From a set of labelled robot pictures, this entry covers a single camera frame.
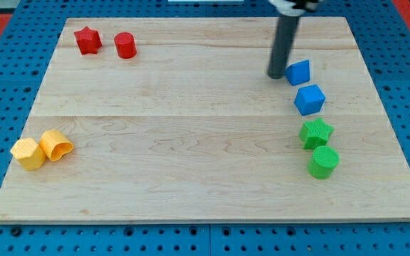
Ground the blue triangular block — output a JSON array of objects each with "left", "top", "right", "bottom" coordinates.
[{"left": 285, "top": 60, "right": 310, "bottom": 86}]

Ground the yellow hexagon block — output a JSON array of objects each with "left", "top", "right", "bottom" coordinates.
[{"left": 10, "top": 137, "right": 46, "bottom": 171}]

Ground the wooden board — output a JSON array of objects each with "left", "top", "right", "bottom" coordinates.
[{"left": 0, "top": 17, "right": 410, "bottom": 225}]

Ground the red cylinder block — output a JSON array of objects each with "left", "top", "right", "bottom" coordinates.
[{"left": 114, "top": 32, "right": 137, "bottom": 59}]

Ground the green star block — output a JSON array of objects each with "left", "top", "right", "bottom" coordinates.
[{"left": 298, "top": 118, "right": 335, "bottom": 149}]

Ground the red star block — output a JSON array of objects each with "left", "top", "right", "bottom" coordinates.
[{"left": 74, "top": 26, "right": 102, "bottom": 55}]

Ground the blue cube block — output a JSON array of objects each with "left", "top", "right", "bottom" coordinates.
[{"left": 294, "top": 85, "right": 326, "bottom": 116}]

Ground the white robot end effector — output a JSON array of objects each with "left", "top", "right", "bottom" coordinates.
[{"left": 268, "top": 0, "right": 322, "bottom": 16}]

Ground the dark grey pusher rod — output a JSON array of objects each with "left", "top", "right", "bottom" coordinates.
[{"left": 267, "top": 15, "right": 300, "bottom": 79}]

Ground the green cylinder block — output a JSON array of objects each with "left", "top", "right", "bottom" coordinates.
[{"left": 307, "top": 146, "right": 340, "bottom": 179}]

